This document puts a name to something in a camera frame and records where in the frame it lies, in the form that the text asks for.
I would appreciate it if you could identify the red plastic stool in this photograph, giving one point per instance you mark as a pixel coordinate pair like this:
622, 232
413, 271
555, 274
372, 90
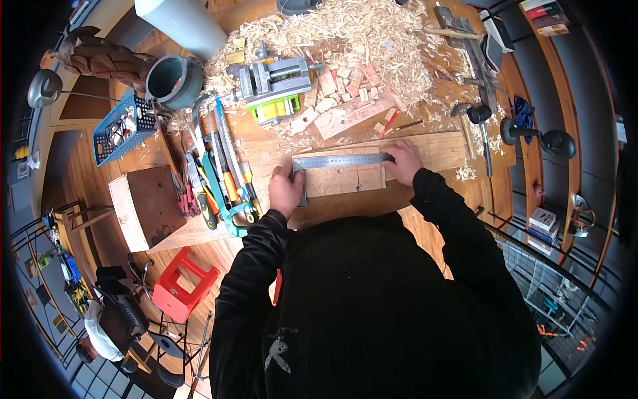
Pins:
184, 284

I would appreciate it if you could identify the long metal hand plane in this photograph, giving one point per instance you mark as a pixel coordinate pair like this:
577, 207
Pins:
471, 50

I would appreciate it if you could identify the black office chair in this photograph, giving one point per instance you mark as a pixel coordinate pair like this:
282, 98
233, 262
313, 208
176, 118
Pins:
119, 309

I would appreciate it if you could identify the steel try square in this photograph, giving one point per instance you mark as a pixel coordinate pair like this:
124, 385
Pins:
344, 160

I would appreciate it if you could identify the person's right fingers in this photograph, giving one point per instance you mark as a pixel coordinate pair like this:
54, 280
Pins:
397, 148

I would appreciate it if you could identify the person's body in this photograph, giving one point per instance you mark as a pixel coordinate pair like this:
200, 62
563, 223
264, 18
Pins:
379, 319

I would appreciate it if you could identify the blue plastic basket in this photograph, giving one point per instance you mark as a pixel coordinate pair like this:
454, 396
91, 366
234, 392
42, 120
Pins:
122, 129

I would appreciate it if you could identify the grey desk lamp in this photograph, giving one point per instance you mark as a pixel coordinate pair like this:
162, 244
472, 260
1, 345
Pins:
44, 89

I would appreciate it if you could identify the carved wooden sculpture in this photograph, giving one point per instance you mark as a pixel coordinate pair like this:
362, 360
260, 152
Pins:
102, 59

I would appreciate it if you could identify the row of hand tools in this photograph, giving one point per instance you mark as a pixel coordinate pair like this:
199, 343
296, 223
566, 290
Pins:
227, 169

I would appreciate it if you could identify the black rubber mallet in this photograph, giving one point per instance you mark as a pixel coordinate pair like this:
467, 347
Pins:
482, 124

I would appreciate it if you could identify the pile of cut wood blocks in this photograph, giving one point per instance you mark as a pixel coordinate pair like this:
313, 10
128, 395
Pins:
344, 97

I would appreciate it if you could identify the mug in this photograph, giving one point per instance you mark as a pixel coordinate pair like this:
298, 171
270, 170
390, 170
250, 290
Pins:
580, 219

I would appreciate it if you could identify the dark pencil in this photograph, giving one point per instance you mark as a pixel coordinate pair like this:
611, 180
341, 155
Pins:
409, 125

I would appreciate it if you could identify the black metal shelf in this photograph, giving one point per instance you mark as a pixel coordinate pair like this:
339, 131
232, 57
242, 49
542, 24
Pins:
55, 269

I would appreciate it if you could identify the pile of wood shavings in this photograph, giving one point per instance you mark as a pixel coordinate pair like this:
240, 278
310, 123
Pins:
359, 35

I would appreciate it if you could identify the long wooden plank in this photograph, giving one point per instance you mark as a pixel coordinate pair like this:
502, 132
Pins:
438, 149

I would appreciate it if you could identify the person's left hand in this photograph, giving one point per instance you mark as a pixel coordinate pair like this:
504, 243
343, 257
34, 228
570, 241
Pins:
284, 192

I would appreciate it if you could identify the grey round pot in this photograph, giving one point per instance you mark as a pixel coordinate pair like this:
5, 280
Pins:
173, 82

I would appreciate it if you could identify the person's left thumb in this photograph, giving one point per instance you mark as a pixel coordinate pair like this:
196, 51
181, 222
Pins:
300, 179

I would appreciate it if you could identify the person's right hand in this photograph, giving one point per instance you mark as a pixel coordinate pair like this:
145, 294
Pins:
408, 162

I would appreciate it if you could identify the person's left fingers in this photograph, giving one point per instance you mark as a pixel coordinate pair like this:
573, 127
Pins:
282, 171

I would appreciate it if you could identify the large brown wooden block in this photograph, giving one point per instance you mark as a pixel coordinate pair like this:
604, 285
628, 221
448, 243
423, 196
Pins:
147, 207

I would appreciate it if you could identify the blue cloth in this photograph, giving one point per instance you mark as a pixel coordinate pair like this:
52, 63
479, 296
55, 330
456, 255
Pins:
523, 117

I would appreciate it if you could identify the small marked wooden board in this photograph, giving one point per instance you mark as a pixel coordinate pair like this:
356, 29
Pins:
344, 182

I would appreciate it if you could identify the red pencil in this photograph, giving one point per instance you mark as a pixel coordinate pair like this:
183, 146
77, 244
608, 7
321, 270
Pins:
390, 123

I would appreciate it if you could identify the stack of books white cover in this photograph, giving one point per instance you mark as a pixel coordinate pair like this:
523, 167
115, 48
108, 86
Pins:
542, 229

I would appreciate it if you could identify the grey bench vise green base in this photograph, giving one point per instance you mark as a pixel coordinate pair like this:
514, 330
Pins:
271, 82

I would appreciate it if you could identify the stack of books red cover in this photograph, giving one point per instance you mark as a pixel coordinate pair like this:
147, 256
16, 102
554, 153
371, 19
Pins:
546, 16

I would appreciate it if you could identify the black dumbbell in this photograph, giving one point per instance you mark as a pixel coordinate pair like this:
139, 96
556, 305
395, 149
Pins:
543, 138

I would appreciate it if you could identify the grey cylinder bin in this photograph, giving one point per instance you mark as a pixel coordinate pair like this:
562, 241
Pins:
182, 25

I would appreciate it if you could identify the black folding stool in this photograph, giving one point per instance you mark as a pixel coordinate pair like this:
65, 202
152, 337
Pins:
179, 354

